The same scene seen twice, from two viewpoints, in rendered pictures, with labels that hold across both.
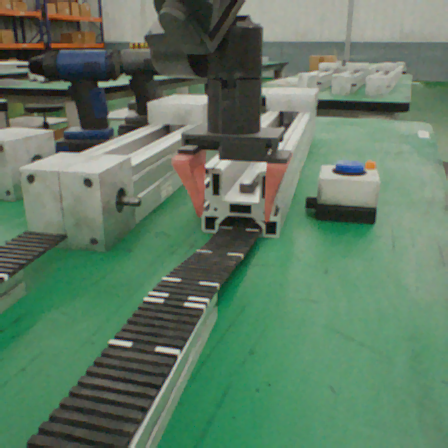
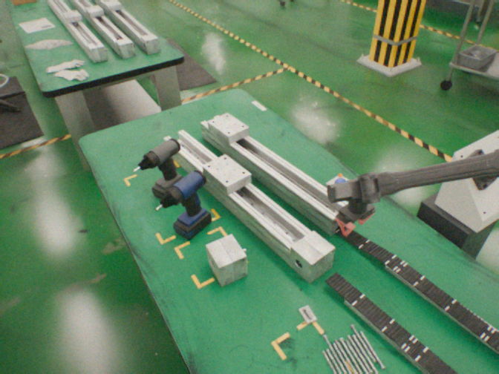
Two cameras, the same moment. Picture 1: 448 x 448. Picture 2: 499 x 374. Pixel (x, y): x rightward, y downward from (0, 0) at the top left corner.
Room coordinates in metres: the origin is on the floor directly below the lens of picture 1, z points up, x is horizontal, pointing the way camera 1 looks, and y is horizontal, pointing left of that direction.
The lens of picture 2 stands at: (0.23, 0.85, 1.76)
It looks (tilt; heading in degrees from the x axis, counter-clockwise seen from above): 41 degrees down; 310
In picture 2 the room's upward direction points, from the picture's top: 3 degrees counter-clockwise
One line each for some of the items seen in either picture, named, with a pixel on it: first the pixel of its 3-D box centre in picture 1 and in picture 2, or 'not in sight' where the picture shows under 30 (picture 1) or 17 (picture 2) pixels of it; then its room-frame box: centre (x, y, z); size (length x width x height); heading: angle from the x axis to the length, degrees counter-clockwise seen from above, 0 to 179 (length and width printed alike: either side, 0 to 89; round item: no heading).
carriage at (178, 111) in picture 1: (187, 115); (226, 176); (1.00, 0.07, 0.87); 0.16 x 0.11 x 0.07; 167
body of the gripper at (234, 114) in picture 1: (234, 113); (357, 203); (0.52, -0.01, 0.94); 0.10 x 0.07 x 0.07; 76
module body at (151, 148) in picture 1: (188, 139); (227, 186); (1.00, 0.07, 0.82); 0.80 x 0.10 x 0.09; 167
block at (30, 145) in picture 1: (19, 163); (230, 258); (0.76, 0.33, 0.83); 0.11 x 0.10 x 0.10; 66
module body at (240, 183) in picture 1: (279, 143); (265, 166); (0.96, -0.11, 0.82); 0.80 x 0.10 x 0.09; 167
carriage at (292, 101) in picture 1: (293, 104); (228, 130); (1.20, -0.17, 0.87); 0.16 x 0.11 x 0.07; 167
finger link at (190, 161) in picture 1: (211, 177); (349, 222); (0.53, 0.01, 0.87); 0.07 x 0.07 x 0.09; 76
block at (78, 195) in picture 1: (90, 200); (314, 254); (0.56, 0.16, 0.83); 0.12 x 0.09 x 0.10; 77
